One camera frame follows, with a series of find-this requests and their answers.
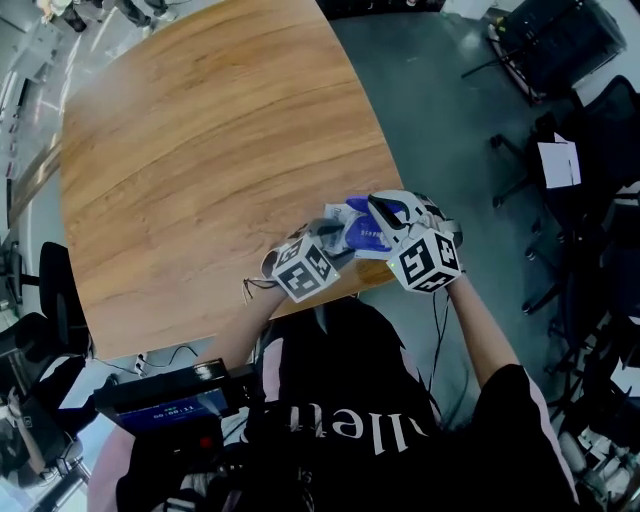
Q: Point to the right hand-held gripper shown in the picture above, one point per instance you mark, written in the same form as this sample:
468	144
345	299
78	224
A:
427	260

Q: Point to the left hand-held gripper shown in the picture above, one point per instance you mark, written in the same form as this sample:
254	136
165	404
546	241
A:
305	270

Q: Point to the white wet wipe pack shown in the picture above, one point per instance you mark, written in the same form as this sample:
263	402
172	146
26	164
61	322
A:
335	212

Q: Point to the purple wet wipe lid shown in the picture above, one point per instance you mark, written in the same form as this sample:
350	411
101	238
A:
370	236

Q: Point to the person's left forearm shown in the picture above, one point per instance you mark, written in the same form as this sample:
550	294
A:
265	320

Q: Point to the person's right forearm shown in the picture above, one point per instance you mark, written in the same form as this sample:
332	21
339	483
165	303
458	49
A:
480	330

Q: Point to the white paper sheet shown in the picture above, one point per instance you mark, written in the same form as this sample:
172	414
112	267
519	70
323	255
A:
560	162

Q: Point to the black tripod stand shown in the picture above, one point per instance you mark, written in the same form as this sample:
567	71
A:
500	62

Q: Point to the person's black printed shirt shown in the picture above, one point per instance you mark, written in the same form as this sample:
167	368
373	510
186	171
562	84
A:
360	425

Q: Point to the white power strip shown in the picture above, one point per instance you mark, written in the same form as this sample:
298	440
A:
141	364

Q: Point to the black screen device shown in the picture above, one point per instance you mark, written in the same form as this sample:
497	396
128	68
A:
165	405

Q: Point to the black mesh office chair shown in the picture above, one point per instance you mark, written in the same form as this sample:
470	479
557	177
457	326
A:
57	295

